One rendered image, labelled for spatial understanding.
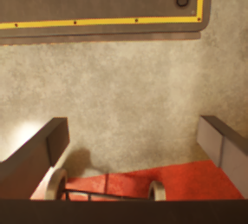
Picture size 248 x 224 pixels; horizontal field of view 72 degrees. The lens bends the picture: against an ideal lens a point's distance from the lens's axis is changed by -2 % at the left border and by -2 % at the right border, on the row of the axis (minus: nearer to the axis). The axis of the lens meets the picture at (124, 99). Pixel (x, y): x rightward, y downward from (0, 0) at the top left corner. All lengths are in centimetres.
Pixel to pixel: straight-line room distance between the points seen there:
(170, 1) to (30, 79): 70
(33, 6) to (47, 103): 51
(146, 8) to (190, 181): 91
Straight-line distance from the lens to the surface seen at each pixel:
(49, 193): 94
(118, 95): 83
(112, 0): 50
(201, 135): 17
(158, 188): 95
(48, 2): 54
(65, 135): 16
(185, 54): 84
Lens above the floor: 80
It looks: 74 degrees down
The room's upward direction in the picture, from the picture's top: 175 degrees counter-clockwise
